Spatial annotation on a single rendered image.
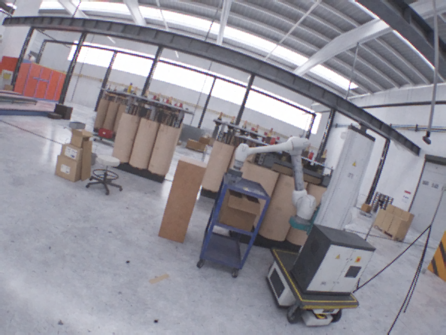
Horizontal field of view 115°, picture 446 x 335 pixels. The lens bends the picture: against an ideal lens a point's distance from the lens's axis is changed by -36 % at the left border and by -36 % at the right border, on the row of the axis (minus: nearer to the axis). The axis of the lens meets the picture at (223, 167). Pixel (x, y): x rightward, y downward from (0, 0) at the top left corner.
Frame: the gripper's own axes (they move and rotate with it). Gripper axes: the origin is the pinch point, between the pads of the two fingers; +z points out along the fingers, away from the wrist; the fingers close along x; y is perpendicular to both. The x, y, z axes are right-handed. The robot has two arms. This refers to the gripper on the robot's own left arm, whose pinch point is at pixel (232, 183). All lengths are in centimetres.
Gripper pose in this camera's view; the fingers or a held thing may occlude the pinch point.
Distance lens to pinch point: 206.3
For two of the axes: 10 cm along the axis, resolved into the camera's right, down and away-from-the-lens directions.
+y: -0.5, 1.3, -9.9
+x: 9.5, 3.2, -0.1
